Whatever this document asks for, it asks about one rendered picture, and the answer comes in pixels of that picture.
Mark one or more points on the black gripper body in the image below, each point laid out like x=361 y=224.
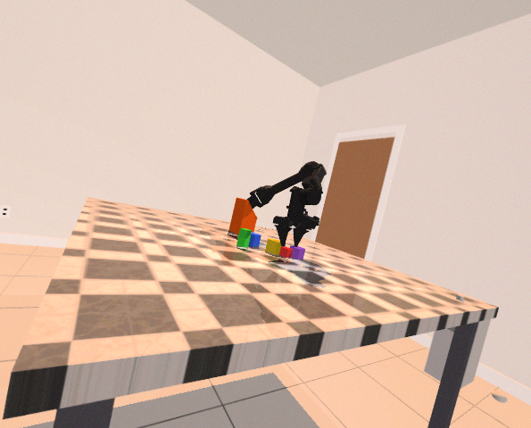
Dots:
x=289 y=221

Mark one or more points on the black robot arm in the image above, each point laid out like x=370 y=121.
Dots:
x=311 y=176

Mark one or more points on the blue cube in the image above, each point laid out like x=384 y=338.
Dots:
x=254 y=240

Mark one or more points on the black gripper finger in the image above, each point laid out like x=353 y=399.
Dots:
x=298 y=235
x=282 y=233

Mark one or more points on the purple block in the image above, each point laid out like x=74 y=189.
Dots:
x=298 y=252

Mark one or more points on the yellow block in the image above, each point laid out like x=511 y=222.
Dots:
x=273 y=246

